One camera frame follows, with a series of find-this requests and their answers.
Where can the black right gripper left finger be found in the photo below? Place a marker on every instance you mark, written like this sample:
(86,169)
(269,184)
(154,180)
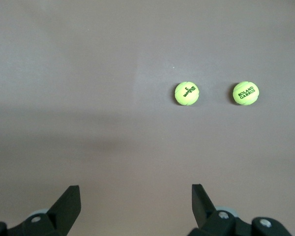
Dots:
(61,209)

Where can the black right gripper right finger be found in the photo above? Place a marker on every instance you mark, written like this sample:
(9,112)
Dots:
(206,216)

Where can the yellow Wilson tennis ball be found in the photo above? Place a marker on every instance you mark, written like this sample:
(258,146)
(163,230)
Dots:
(186,93)

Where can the yellow Roland Garros tennis ball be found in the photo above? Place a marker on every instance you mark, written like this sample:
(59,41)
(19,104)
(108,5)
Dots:
(246,93)

